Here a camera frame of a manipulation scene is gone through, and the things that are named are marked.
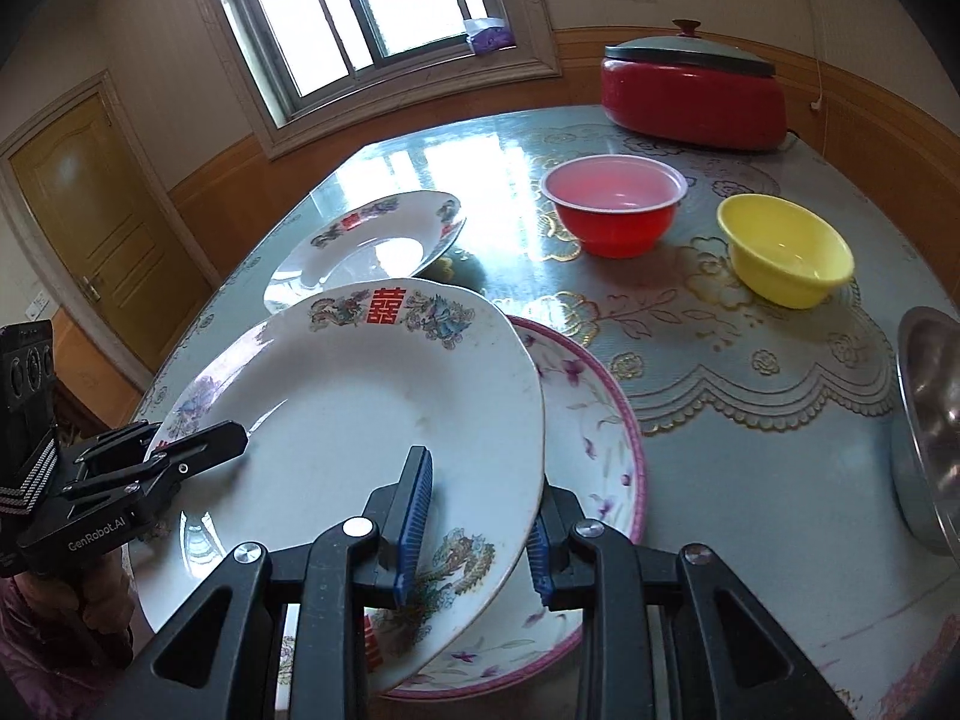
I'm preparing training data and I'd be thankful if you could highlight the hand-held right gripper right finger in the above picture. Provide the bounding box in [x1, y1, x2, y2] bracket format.
[525, 484, 856, 720]

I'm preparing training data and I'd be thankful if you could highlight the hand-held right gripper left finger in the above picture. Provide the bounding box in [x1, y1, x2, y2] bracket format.
[82, 446, 436, 720]

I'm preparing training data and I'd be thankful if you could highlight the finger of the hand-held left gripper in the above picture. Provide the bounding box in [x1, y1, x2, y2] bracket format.
[146, 420, 250, 482]

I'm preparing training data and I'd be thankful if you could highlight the white plate with red characters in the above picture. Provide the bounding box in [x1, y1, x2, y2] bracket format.
[262, 191, 467, 316]
[127, 277, 546, 695]

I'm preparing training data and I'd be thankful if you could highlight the red plastic bowl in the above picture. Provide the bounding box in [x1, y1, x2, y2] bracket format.
[540, 154, 689, 260]

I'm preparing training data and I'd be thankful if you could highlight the yellow plastic bowl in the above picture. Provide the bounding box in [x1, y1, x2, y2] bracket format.
[716, 193, 856, 310]

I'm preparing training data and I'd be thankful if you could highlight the stainless steel bowl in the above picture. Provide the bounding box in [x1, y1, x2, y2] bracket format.
[891, 306, 960, 557]

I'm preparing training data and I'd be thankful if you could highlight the person's left forearm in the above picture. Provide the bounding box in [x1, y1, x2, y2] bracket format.
[0, 551, 136, 720]

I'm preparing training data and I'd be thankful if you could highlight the pink rimmed floral plate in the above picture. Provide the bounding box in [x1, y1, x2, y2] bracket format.
[375, 315, 647, 700]

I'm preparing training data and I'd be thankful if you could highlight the floral tablecloth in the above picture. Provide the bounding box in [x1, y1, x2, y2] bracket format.
[127, 105, 960, 720]

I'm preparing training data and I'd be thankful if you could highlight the yellow wooden door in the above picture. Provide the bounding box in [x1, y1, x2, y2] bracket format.
[0, 71, 215, 391]

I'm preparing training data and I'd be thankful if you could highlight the window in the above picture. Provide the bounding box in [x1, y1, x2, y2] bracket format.
[176, 0, 563, 158]

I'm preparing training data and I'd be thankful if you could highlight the red electric pot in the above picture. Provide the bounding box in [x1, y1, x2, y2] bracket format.
[600, 56, 788, 152]

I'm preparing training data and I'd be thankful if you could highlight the purple packet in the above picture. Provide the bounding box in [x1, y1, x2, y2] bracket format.
[463, 15, 515, 55]

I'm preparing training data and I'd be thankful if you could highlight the grey pot lid red knob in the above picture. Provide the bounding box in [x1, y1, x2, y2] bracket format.
[604, 19, 777, 80]

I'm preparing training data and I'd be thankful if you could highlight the white cable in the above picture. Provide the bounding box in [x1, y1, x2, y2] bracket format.
[791, 0, 827, 115]

